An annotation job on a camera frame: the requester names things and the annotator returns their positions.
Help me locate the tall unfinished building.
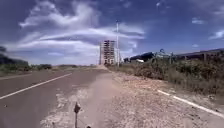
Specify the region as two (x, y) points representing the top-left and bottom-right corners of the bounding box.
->
(98, 39), (117, 66)

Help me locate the sandy dirt strip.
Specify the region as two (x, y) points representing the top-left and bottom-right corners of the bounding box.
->
(39, 65), (224, 128)

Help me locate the white edge road line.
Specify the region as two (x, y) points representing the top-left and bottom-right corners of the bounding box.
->
(156, 88), (224, 119)

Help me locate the dry scrub verge with bushes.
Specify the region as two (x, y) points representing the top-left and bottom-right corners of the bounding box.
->
(106, 54), (224, 98)

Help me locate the white centre road line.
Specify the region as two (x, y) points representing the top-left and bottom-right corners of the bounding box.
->
(0, 72), (73, 101)

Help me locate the low dark-roofed building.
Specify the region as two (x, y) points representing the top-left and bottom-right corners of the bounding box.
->
(123, 48), (224, 64)

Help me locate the grey asphalt road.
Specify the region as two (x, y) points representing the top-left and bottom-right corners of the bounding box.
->
(0, 66), (224, 128)

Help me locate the pole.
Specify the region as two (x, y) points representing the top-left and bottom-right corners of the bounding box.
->
(115, 20), (121, 68)

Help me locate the robot's own part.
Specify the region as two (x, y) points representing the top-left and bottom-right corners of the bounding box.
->
(73, 101), (82, 128)

